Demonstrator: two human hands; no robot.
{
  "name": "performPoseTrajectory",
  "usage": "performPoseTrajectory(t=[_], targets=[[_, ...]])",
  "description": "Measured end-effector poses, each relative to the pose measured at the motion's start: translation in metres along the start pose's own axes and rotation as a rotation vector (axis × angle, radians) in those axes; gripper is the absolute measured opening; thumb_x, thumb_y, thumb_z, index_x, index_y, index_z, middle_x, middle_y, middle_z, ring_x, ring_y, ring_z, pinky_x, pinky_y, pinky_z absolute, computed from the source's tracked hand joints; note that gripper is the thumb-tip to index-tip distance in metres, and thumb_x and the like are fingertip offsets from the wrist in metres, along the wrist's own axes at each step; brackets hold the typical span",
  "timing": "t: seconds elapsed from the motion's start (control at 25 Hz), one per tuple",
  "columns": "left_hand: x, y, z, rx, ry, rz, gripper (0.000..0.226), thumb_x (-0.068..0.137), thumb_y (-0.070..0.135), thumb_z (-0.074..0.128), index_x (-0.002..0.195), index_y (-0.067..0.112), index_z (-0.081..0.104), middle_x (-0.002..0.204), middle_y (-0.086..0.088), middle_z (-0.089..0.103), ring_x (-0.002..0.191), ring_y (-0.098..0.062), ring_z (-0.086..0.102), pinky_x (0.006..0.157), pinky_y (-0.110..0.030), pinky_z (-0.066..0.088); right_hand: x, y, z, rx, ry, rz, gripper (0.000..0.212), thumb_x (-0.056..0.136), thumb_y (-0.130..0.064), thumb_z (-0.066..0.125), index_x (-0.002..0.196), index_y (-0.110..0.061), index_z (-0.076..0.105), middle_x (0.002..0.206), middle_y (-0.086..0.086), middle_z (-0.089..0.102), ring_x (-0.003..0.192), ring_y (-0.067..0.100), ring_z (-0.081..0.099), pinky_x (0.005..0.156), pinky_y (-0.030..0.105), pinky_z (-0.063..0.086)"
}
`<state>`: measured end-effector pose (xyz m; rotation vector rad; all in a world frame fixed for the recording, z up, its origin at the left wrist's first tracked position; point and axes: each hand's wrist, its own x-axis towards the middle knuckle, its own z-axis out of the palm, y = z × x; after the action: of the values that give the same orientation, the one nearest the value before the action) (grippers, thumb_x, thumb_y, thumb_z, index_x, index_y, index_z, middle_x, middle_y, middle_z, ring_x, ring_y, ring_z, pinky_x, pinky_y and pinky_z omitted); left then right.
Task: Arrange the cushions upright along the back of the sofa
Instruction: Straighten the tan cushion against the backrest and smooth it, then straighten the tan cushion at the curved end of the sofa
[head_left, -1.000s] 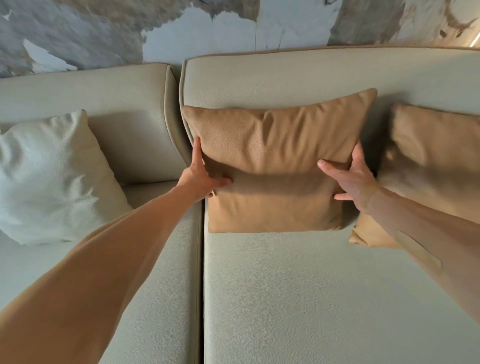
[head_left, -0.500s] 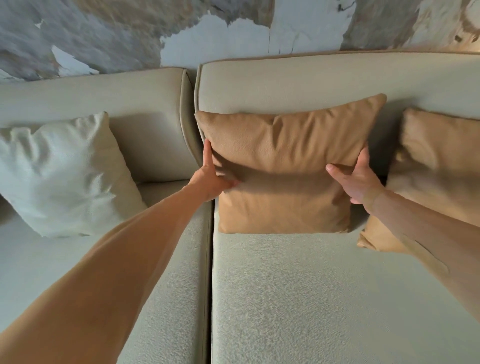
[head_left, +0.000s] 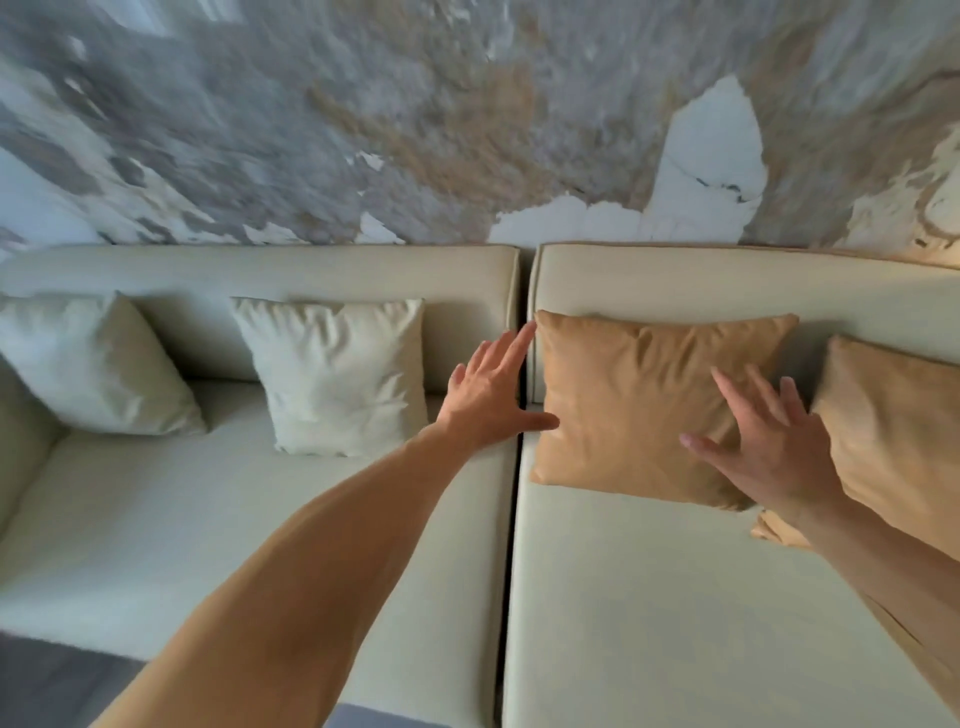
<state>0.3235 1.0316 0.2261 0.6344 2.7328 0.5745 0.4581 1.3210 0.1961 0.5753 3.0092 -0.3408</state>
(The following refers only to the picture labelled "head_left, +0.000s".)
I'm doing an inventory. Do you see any cream leather cushion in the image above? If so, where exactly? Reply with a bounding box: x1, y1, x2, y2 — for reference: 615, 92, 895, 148
228, 296, 430, 460
0, 290, 208, 438

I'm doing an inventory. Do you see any person's right forearm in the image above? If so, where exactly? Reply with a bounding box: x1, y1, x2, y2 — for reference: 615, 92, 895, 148
794, 498, 960, 714

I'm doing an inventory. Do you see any person's left forearm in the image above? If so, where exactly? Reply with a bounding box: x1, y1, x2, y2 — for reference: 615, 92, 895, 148
89, 423, 478, 728

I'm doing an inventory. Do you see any tan leather cushion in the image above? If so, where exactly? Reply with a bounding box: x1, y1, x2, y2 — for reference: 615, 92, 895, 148
749, 335, 960, 564
528, 309, 800, 513

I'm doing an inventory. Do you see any beige leather sofa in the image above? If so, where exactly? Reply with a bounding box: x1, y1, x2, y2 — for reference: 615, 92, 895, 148
0, 241, 960, 728

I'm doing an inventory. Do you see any person's right hand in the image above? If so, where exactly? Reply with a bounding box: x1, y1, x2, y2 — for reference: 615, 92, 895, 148
678, 365, 849, 530

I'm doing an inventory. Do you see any person's left hand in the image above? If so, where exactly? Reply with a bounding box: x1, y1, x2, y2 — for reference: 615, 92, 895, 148
434, 320, 562, 455

